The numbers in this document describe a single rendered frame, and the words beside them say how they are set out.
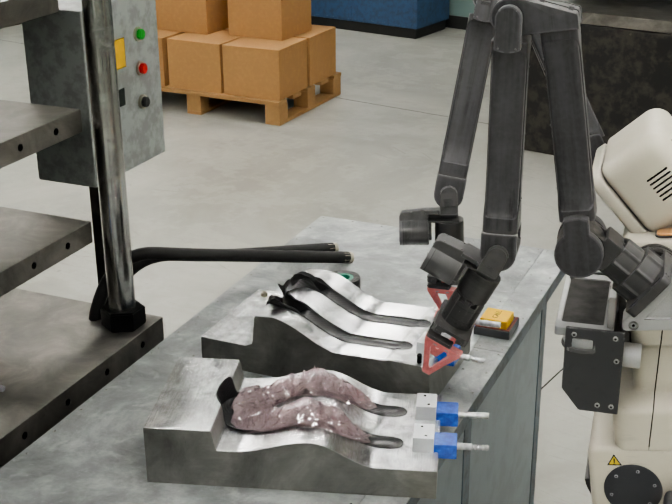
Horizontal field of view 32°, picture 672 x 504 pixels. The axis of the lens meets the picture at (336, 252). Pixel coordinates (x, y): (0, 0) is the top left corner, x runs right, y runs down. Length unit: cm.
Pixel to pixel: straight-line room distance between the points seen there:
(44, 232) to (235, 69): 456
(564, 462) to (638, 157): 182
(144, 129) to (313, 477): 113
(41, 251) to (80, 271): 257
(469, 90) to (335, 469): 76
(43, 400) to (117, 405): 16
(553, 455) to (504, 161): 194
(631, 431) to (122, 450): 92
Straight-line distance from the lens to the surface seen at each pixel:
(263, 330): 236
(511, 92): 183
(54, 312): 279
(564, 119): 183
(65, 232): 254
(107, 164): 253
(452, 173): 227
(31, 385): 248
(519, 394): 295
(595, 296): 221
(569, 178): 186
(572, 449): 373
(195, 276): 489
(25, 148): 238
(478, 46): 227
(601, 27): 620
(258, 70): 695
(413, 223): 229
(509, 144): 185
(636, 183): 199
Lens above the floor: 194
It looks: 22 degrees down
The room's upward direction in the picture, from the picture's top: 1 degrees counter-clockwise
